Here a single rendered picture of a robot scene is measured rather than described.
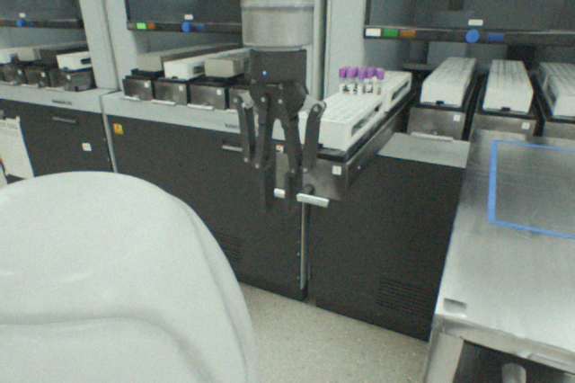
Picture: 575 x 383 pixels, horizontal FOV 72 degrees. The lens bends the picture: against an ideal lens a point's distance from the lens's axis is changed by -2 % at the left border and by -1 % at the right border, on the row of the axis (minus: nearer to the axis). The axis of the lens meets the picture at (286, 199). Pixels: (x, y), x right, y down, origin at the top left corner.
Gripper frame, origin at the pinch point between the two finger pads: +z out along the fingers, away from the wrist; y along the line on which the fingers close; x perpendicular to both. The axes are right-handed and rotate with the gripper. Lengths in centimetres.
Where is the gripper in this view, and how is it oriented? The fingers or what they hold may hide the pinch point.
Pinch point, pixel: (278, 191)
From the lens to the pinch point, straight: 60.0
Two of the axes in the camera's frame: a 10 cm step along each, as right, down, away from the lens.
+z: 0.0, 9.0, 4.3
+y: -9.0, -1.9, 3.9
